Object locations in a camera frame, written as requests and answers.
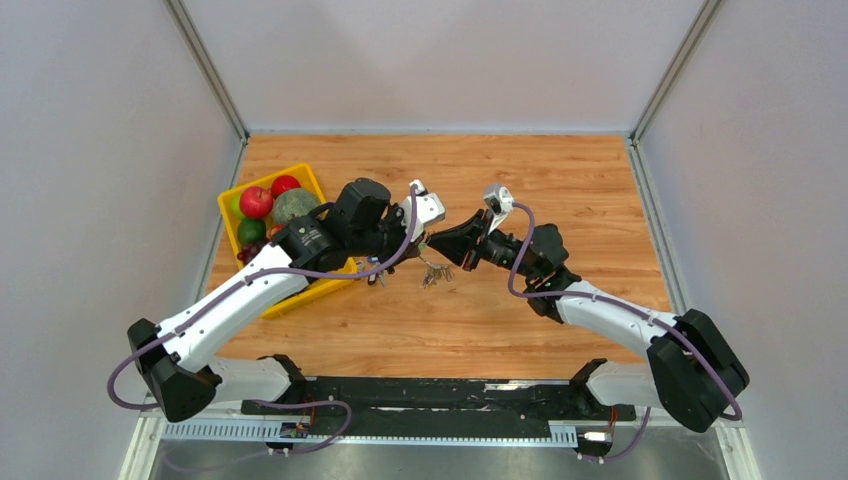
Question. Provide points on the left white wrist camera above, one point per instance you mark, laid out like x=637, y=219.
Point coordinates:
x=421, y=209

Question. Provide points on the red cherry cluster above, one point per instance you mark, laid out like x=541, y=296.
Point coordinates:
x=273, y=230

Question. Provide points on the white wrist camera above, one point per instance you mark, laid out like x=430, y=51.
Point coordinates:
x=499, y=204
x=421, y=209

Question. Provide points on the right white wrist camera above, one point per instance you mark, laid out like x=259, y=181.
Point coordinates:
x=499, y=204

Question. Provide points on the green netted melon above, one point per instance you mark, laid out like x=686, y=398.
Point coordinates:
x=293, y=203

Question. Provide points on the purple grape bunch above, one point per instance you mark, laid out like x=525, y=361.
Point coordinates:
x=250, y=250

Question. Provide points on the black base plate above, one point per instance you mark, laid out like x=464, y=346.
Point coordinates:
x=439, y=406

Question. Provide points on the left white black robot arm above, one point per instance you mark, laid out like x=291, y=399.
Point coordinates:
x=177, y=357

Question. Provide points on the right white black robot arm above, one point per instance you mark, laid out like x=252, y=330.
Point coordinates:
x=690, y=370

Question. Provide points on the grey slotted cable duct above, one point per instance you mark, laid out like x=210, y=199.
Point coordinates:
x=278, y=430

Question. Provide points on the green lime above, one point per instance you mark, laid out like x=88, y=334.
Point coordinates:
x=250, y=231

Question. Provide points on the light green apple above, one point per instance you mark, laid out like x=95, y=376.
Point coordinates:
x=234, y=206

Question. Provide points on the removed keys with tags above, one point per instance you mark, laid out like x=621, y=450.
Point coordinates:
x=371, y=270

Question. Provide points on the silver keyring with keys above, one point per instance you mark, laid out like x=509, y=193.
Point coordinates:
x=436, y=273

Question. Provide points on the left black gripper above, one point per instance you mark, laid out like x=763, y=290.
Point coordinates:
x=395, y=215

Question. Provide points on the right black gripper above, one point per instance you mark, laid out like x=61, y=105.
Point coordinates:
x=459, y=243

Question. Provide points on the yellow plastic tray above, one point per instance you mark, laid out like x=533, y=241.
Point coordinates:
x=304, y=173

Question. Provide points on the red apple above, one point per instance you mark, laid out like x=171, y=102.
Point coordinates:
x=256, y=202
x=283, y=183

